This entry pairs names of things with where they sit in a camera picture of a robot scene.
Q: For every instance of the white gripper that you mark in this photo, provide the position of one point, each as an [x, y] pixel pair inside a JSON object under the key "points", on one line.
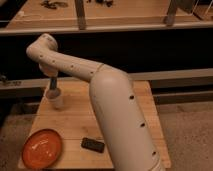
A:
{"points": [[50, 72]]}

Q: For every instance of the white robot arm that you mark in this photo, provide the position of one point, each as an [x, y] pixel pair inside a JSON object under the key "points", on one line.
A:
{"points": [[114, 102]]}

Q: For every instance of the white ceramic cup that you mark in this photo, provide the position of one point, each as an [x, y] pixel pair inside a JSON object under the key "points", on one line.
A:
{"points": [[54, 97]]}

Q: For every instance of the dark rectangular sponge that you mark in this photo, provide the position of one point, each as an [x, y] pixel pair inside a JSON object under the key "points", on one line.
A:
{"points": [[93, 145]]}

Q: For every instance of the wooden board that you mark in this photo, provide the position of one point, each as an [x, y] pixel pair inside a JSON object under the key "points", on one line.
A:
{"points": [[76, 120]]}

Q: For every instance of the orange plate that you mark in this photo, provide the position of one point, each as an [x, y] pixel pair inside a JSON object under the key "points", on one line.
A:
{"points": [[42, 149]]}

